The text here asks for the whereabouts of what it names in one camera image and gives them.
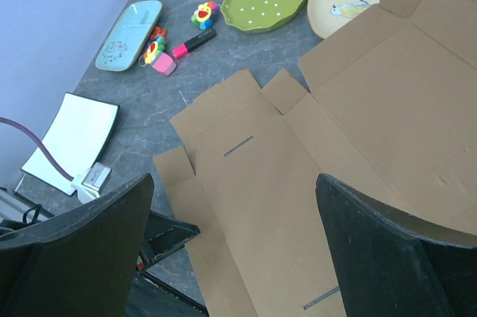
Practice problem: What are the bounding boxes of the rainbow smiling flower toy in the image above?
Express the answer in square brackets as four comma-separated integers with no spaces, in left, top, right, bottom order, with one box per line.
[191,1,220,31]

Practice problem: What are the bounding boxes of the small flower keychain toy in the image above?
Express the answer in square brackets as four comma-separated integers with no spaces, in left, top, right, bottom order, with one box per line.
[138,26,167,67]

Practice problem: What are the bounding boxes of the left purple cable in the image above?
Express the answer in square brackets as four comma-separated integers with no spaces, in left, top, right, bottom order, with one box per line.
[0,116,75,183]

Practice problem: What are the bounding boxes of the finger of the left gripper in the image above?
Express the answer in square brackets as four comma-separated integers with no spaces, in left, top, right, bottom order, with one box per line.
[139,210,200,269]

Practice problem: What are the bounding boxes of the brown cardboard box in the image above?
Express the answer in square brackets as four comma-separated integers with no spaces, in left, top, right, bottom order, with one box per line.
[154,0,476,316]

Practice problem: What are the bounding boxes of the pink eraser block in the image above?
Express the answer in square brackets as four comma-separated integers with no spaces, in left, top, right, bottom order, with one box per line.
[151,52,177,77]

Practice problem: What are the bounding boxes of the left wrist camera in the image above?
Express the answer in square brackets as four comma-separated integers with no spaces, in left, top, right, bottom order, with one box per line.
[72,162,112,204]

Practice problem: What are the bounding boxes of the pink black highlighter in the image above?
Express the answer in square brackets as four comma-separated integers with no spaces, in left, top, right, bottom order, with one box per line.
[172,28,217,59]

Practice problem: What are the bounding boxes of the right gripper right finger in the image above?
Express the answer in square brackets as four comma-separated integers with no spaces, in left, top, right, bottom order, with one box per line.
[315,174,476,316]

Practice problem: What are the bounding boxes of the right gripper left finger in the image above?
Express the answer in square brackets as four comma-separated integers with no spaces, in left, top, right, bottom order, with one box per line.
[1,174,154,316]

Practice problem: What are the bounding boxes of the light teal rectangular tray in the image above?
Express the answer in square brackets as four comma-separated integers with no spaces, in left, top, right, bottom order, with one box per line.
[95,0,162,72]

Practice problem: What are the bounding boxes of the white square plate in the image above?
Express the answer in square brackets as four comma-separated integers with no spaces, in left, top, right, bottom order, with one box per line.
[21,92,120,196]

